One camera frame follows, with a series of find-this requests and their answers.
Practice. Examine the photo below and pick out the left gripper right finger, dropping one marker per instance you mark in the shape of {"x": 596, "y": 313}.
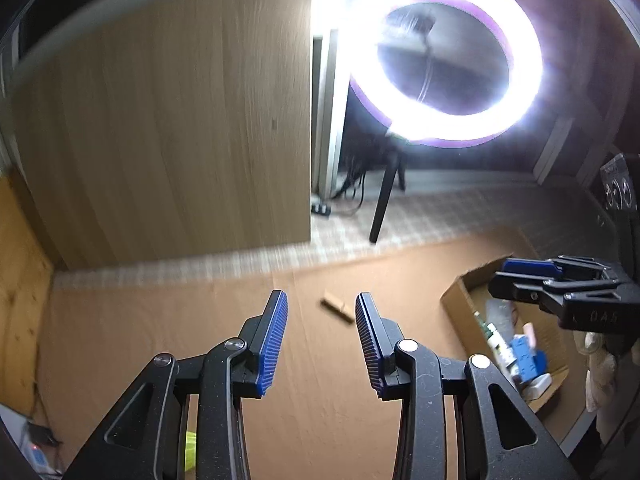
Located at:
{"x": 498, "y": 435}

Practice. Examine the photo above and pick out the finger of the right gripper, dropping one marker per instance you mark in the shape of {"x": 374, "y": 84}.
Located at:
{"x": 545, "y": 265}
{"x": 530, "y": 292}

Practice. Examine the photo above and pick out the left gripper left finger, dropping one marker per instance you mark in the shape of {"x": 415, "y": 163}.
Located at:
{"x": 143, "y": 436}

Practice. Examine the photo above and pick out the green white tube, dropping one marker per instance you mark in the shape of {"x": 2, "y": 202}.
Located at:
{"x": 496, "y": 342}

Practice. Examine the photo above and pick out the blue plastic plate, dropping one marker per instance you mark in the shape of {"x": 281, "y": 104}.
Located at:
{"x": 531, "y": 363}

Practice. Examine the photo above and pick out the pink lip balm tube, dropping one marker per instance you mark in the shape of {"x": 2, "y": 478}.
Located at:
{"x": 530, "y": 335}

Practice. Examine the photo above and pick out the white power adapter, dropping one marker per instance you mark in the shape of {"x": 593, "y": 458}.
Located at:
{"x": 536, "y": 387}

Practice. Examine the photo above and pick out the gloved right hand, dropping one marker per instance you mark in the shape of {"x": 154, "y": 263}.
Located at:
{"x": 601, "y": 370}

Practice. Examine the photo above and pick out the cardboard box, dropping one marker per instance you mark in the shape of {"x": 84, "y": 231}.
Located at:
{"x": 469, "y": 293}

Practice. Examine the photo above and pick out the wooden clothespin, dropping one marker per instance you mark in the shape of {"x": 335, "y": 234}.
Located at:
{"x": 338, "y": 307}

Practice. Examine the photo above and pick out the yellow shuttlecock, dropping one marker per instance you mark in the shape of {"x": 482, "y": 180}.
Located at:
{"x": 190, "y": 451}

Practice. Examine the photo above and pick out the black power strip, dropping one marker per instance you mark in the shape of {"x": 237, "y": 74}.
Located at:
{"x": 321, "y": 209}

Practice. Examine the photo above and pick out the wooden cabinet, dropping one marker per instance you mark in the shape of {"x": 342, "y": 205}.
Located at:
{"x": 180, "y": 129}

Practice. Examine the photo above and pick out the black camera box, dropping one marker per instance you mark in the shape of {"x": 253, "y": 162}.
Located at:
{"x": 620, "y": 179}

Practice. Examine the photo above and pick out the ring light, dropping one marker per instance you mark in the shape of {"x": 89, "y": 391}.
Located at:
{"x": 446, "y": 73}

